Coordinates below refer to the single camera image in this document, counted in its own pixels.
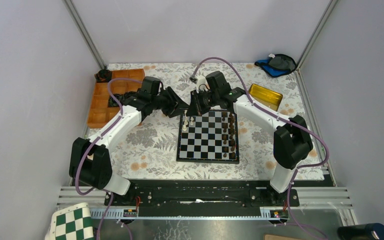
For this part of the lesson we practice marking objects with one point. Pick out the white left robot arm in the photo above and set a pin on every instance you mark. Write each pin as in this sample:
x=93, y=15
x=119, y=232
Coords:
x=90, y=161

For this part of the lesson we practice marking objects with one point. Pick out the dark cylinder bottle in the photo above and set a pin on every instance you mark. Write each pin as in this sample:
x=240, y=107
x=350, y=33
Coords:
x=369, y=231

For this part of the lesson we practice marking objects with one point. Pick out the gold metal tin box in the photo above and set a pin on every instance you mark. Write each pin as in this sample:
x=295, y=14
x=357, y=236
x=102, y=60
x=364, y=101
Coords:
x=267, y=97

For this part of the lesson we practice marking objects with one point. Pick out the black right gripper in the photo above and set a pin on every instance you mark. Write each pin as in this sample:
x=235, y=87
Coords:
x=196, y=108

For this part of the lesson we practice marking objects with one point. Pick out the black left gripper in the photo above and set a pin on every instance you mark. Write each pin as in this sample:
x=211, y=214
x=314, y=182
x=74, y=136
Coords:
x=174, y=108

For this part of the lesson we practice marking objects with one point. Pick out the green white rolled chess mat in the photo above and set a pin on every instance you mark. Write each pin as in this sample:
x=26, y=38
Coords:
x=71, y=223

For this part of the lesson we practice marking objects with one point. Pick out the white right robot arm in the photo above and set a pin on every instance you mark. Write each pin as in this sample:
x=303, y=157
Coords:
x=291, y=139

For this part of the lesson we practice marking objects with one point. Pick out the floral white table mat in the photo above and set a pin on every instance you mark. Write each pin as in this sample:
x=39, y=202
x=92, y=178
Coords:
x=149, y=151

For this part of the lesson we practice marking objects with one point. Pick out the blue black cloth bundle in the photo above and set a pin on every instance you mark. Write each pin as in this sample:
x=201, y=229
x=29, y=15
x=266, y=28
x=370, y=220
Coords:
x=277, y=65

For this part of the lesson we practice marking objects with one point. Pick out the dark rolled cloth corner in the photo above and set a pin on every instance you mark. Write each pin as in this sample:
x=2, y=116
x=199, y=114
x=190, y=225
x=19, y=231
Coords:
x=103, y=76

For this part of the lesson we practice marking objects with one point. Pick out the dark chess pieces row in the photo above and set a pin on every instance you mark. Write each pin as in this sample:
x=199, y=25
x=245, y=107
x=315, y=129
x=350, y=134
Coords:
x=228, y=136

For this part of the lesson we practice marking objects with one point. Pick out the orange wooden divided tray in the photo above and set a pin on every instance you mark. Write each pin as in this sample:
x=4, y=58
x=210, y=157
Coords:
x=99, y=113

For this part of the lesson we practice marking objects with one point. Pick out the dark rolled cloth in tray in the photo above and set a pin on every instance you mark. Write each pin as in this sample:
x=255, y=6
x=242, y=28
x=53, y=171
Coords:
x=120, y=97

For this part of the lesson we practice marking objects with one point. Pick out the black white chess board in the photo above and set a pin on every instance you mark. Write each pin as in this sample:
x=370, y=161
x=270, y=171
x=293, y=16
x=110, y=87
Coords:
x=202, y=142

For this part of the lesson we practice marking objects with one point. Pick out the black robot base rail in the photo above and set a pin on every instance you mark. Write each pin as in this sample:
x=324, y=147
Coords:
x=202, y=198

